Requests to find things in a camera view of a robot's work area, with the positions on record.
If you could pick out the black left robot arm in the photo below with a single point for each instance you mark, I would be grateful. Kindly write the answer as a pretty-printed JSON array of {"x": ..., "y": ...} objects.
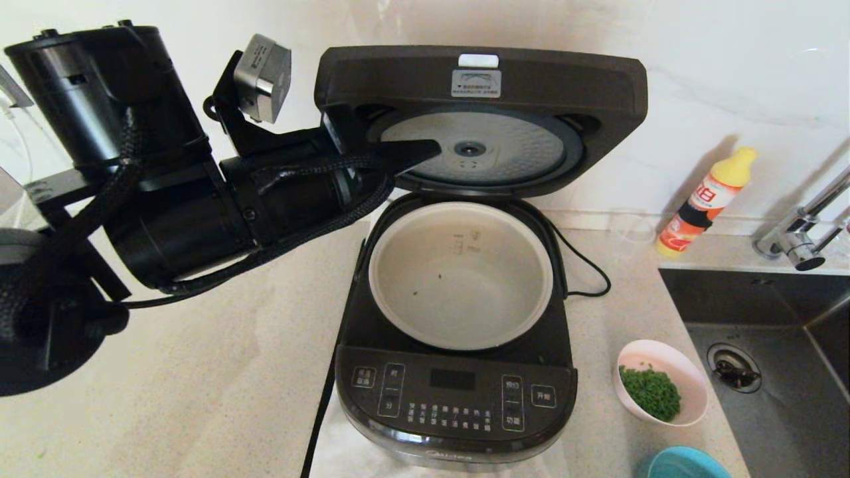
[{"x": 172, "y": 226}]

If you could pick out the metal sink drain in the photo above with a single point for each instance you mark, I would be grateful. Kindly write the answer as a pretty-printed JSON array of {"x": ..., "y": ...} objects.
[{"x": 734, "y": 368}]

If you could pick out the stainless steel sink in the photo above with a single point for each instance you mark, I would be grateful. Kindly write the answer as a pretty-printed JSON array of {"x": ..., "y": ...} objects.
[{"x": 797, "y": 425}]

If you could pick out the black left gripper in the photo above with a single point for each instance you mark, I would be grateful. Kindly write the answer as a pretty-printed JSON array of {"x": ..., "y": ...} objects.
[{"x": 365, "y": 179}]

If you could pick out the yellow orange detergent bottle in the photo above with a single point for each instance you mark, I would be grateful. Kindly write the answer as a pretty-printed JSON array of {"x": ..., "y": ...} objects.
[{"x": 704, "y": 199}]

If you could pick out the chrome faucet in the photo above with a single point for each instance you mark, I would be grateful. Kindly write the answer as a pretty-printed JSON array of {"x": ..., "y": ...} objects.
[{"x": 797, "y": 249}]

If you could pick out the dark grey rice cooker lid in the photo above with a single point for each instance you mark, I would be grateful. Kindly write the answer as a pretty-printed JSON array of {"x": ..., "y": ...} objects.
[{"x": 531, "y": 79}]

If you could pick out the grey flat panel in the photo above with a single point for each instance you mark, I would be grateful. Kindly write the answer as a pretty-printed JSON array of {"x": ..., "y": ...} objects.
[{"x": 8, "y": 196}]

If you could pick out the clear plastic cup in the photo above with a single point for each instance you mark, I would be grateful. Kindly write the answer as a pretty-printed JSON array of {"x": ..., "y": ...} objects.
[{"x": 631, "y": 232}]

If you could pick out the beige inner pot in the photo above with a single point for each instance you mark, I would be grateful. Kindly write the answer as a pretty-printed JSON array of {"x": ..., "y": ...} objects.
[{"x": 465, "y": 292}]

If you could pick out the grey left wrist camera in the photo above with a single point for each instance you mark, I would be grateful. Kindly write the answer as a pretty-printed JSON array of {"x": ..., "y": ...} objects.
[{"x": 262, "y": 79}]

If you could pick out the pink bowl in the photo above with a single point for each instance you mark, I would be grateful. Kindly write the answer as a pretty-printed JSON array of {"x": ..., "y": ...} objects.
[{"x": 677, "y": 372}]

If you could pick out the dark wall socket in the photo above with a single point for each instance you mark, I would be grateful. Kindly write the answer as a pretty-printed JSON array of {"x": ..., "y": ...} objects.
[{"x": 14, "y": 89}]

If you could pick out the blue bowl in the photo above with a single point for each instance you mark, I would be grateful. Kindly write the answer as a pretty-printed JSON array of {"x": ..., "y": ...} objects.
[{"x": 684, "y": 465}]

